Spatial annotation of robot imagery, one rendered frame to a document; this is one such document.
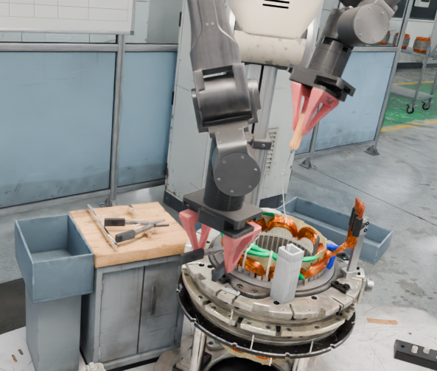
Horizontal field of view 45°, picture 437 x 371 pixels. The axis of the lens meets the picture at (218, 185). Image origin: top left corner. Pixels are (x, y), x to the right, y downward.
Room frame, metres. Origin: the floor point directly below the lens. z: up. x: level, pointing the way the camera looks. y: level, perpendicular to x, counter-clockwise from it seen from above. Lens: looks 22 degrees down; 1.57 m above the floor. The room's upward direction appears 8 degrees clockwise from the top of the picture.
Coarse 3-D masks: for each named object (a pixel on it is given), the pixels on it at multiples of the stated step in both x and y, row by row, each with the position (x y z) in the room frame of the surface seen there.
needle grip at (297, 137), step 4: (300, 116) 0.86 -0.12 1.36; (304, 116) 0.86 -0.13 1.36; (300, 120) 0.86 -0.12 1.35; (300, 124) 0.85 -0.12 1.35; (296, 128) 0.85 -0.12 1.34; (300, 128) 0.85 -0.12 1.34; (296, 132) 0.85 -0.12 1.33; (300, 132) 0.85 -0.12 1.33; (296, 136) 0.85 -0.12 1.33; (300, 136) 0.85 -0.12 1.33; (292, 140) 0.85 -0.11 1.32; (296, 140) 0.84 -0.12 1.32; (300, 140) 0.85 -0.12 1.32; (292, 144) 0.84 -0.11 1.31; (296, 144) 0.84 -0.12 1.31; (292, 148) 0.84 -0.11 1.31; (296, 148) 0.84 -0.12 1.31
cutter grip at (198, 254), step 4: (200, 248) 0.70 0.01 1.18; (184, 252) 0.68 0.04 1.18; (188, 252) 0.68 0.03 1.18; (192, 252) 0.68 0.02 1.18; (196, 252) 0.69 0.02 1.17; (200, 252) 0.69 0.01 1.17; (184, 256) 0.67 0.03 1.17; (188, 256) 0.68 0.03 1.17; (192, 256) 0.68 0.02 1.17; (196, 256) 0.69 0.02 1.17; (200, 256) 0.69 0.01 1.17; (180, 260) 0.68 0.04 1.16; (184, 260) 0.67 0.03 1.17; (188, 260) 0.68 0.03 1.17; (192, 260) 0.68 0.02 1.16; (196, 260) 0.69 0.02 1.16
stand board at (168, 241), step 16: (96, 208) 1.00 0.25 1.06; (112, 208) 1.01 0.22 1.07; (144, 208) 1.03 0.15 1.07; (160, 208) 1.04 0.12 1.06; (80, 224) 0.93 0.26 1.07; (96, 224) 0.93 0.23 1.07; (160, 224) 0.97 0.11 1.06; (176, 224) 0.98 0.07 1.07; (96, 240) 0.87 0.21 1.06; (128, 240) 0.89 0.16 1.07; (144, 240) 0.90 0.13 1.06; (160, 240) 0.90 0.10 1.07; (176, 240) 0.91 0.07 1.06; (96, 256) 0.82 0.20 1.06; (112, 256) 0.83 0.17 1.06; (128, 256) 0.85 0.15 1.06; (144, 256) 0.86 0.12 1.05; (160, 256) 0.88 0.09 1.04
